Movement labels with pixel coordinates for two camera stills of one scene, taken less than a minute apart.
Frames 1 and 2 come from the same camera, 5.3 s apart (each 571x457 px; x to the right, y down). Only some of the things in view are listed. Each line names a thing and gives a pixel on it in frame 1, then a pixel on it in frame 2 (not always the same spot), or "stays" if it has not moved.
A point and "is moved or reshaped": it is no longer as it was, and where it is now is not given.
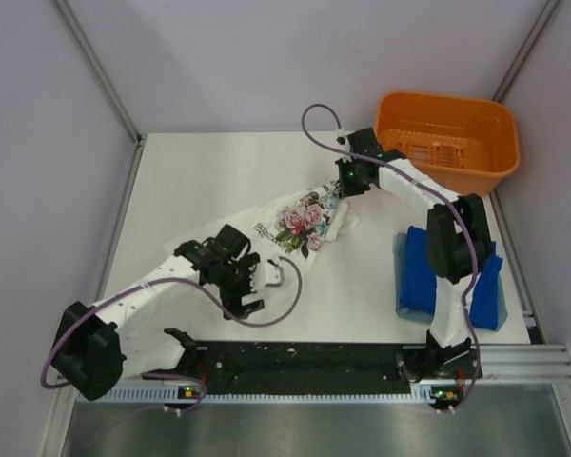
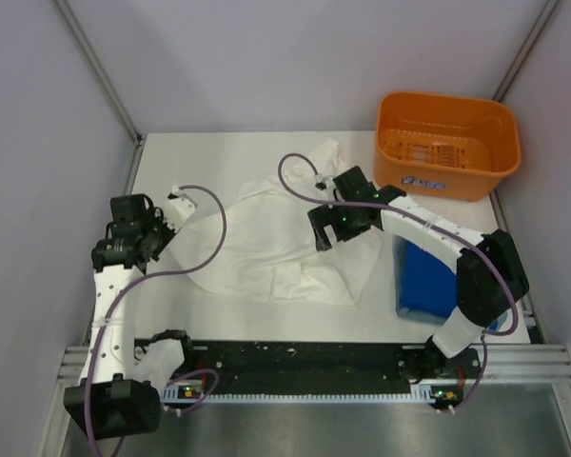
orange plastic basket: (464, 142) stays
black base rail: (326, 364) stays
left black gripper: (231, 301) → (169, 233)
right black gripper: (344, 188) → (325, 214)
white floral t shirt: (287, 232) is moved or reshaped
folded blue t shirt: (418, 289) stays
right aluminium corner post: (549, 10) stays
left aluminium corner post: (98, 70) stays
